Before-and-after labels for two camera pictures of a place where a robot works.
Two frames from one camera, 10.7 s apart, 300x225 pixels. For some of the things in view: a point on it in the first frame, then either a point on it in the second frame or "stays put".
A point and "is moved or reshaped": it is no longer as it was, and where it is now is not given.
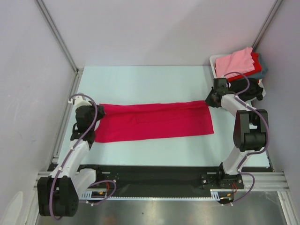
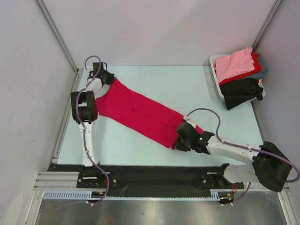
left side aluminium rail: x=78 y=72 stays put
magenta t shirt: x=122 y=122 is moved or reshaped
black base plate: x=140 y=178 stays put
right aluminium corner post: x=275 y=6 stays put
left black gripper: x=100 y=112 → x=111 y=76
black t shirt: x=255 y=90 stays put
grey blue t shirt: x=260 y=75 stays put
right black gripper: x=211 y=99 → x=182 y=144
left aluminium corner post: x=42 y=4 stays put
